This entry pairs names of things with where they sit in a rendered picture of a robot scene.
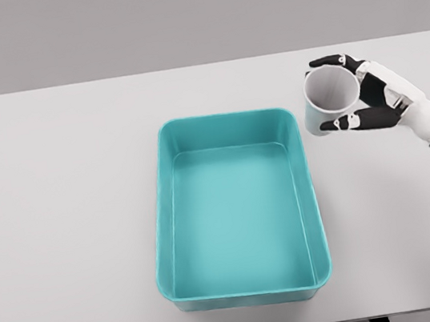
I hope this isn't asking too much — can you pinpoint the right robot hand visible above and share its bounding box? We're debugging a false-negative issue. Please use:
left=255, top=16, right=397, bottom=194
left=307, top=40, right=430, bottom=139

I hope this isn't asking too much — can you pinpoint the teal plastic basket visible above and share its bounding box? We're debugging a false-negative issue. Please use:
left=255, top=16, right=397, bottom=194
left=132, top=99, right=338, bottom=322

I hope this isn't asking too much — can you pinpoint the white paper cup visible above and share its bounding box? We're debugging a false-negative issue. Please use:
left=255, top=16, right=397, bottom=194
left=297, top=59, right=368, bottom=139

